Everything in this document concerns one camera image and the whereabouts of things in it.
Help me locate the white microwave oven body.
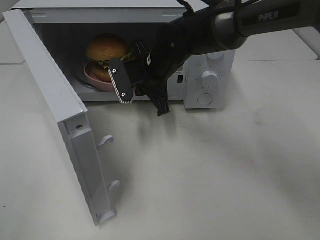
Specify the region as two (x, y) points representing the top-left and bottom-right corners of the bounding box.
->
(4, 0), (235, 111)

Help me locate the pink round plate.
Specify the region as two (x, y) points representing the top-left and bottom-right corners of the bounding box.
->
(83, 56), (138, 93)

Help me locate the burger with lettuce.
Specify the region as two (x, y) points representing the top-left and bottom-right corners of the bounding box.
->
(86, 33), (135, 82)

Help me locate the white microwave knob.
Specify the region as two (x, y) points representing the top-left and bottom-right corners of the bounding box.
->
(206, 52), (225, 60)
(201, 70), (219, 89)

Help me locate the white warning label sticker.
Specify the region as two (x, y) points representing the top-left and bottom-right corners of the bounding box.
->
(176, 65), (184, 74)

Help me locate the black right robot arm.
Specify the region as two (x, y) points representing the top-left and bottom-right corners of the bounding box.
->
(108, 0), (320, 116)

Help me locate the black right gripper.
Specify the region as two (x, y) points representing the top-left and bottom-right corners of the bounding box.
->
(108, 40), (190, 117)

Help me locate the round white door button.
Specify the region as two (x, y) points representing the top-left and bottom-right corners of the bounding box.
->
(197, 93), (214, 106)

